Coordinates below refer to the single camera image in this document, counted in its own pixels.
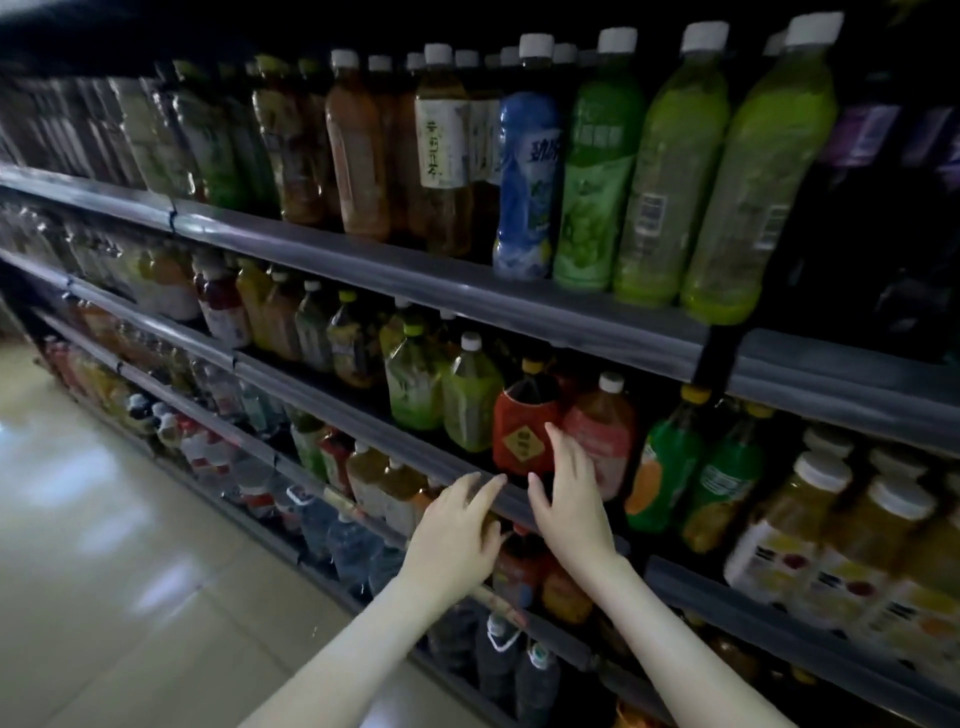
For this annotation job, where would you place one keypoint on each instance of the person's right forearm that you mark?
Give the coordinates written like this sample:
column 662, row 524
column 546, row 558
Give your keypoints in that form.
column 690, row 660

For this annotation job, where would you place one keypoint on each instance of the person's right hand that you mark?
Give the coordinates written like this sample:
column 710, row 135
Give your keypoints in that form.
column 578, row 518

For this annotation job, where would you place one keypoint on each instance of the dark grey store shelving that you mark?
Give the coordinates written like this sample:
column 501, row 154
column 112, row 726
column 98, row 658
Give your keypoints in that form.
column 450, row 285

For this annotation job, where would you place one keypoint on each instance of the row of large water jugs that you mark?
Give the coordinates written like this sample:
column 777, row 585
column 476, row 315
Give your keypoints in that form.
column 353, row 548

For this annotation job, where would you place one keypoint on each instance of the person's left hand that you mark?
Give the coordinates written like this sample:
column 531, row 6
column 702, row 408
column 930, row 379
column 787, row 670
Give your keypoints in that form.
column 450, row 548

